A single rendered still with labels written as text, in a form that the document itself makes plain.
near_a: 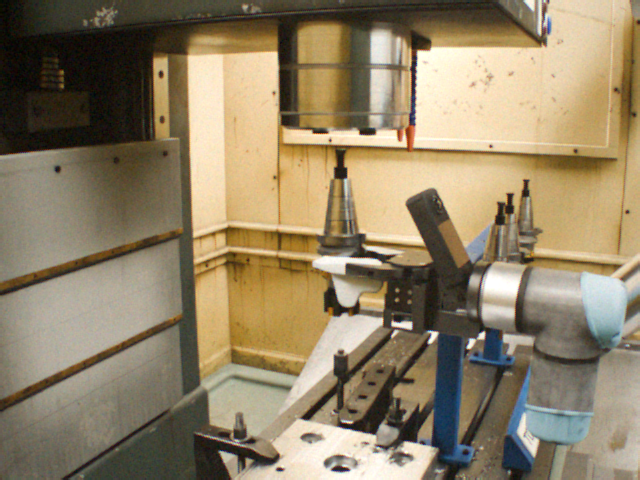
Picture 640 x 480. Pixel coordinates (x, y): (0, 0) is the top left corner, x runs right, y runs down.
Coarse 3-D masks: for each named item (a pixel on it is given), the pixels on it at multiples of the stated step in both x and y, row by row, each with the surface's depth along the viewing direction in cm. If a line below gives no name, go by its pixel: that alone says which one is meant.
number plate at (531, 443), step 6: (522, 414) 110; (522, 420) 108; (522, 426) 106; (516, 432) 103; (522, 432) 105; (528, 432) 107; (522, 438) 104; (528, 438) 105; (534, 438) 107; (528, 444) 104; (534, 444) 106; (528, 450) 103; (534, 450) 104; (534, 456) 103
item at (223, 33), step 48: (48, 0) 79; (96, 0) 76; (144, 0) 73; (192, 0) 70; (240, 0) 68; (288, 0) 66; (336, 0) 64; (384, 0) 62; (432, 0) 60; (480, 0) 58; (96, 48) 98; (144, 48) 102; (192, 48) 105; (240, 48) 107
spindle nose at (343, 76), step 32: (288, 32) 72; (320, 32) 70; (352, 32) 69; (384, 32) 70; (288, 64) 73; (320, 64) 71; (352, 64) 70; (384, 64) 71; (288, 96) 74; (320, 96) 71; (352, 96) 71; (384, 96) 72; (288, 128) 76; (320, 128) 72; (352, 128) 72; (384, 128) 73
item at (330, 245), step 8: (320, 232) 82; (360, 232) 82; (320, 240) 81; (328, 240) 80; (336, 240) 79; (344, 240) 79; (352, 240) 79; (360, 240) 81; (320, 248) 81; (328, 248) 80; (336, 248) 80; (344, 248) 80; (352, 248) 80; (360, 248) 82; (328, 256) 80; (336, 256) 80; (344, 256) 79; (352, 256) 80
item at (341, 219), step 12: (336, 180) 80; (348, 180) 80; (336, 192) 80; (348, 192) 80; (336, 204) 80; (348, 204) 80; (336, 216) 80; (348, 216) 80; (324, 228) 81; (336, 228) 80; (348, 228) 80
